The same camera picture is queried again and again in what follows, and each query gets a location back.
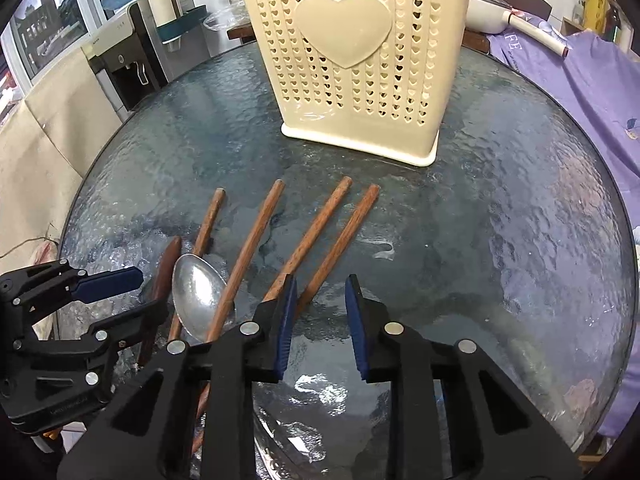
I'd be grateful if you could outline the brown wooden chopstick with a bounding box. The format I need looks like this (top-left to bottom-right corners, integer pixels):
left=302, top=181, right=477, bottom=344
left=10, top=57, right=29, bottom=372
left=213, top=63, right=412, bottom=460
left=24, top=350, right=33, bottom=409
left=192, top=178, right=288, bottom=456
left=169, top=188, right=226, bottom=340
left=296, top=184, right=380, bottom=315
left=262, top=177, right=352, bottom=301

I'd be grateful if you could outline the steel spoon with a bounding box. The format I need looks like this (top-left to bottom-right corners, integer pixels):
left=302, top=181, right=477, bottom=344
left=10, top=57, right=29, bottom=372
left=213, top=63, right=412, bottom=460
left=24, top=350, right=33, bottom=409
left=137, top=236, right=182, bottom=367
left=171, top=254, right=227, bottom=342

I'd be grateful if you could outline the beige cloth cover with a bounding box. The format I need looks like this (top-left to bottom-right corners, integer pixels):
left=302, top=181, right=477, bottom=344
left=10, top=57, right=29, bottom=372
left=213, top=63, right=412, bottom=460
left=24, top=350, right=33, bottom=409
left=1, top=49, right=122, bottom=273

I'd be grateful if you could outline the round glass table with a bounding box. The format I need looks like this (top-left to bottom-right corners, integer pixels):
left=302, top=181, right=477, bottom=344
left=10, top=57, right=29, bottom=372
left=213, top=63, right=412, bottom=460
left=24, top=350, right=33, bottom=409
left=62, top=44, right=638, bottom=479

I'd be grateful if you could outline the water dispenser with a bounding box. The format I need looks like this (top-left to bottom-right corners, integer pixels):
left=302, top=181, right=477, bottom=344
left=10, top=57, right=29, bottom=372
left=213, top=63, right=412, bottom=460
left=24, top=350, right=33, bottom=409
left=82, top=0, right=209, bottom=112

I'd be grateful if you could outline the cream plastic utensil holder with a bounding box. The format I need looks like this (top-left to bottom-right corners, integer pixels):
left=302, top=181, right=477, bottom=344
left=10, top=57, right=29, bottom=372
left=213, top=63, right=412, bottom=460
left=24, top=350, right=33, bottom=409
left=244, top=0, right=469, bottom=167

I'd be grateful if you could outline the purple floral cloth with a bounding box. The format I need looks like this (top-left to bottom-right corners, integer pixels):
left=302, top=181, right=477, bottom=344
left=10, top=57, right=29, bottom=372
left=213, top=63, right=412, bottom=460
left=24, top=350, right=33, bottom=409
left=465, top=29, right=639, bottom=444

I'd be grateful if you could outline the yellow box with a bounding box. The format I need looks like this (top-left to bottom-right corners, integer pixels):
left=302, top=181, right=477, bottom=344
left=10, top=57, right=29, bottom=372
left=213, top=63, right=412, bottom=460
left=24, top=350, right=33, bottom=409
left=584, top=0, right=608, bottom=36

